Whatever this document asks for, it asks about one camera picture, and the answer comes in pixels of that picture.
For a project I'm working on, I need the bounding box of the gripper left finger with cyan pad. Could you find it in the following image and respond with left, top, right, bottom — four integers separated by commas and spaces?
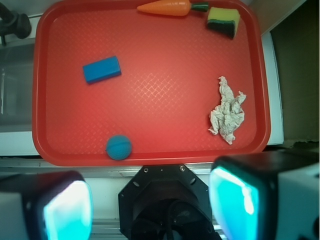
0, 170, 93, 240

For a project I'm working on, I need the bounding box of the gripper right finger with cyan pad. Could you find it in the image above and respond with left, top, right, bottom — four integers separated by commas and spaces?
208, 150, 320, 240

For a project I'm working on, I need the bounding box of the blue ball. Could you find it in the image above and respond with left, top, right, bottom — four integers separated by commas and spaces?
105, 135, 132, 161

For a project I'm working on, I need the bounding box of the white side panel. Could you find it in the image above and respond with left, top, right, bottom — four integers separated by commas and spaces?
261, 32, 284, 146

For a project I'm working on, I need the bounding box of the crumpled white paper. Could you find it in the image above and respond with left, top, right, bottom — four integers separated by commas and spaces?
208, 76, 247, 145

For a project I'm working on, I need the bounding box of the blue rectangular block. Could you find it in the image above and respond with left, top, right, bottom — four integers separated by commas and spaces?
82, 56, 122, 84

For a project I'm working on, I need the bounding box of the red plastic tray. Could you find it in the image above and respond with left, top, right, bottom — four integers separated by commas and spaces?
32, 0, 271, 167

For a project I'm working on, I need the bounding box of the yellow and green sponge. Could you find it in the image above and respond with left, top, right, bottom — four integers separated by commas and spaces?
207, 7, 241, 39

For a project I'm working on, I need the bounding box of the black clamp knob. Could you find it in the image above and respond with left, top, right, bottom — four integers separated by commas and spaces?
0, 3, 32, 47

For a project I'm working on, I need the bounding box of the orange toy carrot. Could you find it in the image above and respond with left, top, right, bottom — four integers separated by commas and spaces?
136, 0, 209, 17

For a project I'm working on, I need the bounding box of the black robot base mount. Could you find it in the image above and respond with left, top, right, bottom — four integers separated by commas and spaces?
118, 164, 221, 240

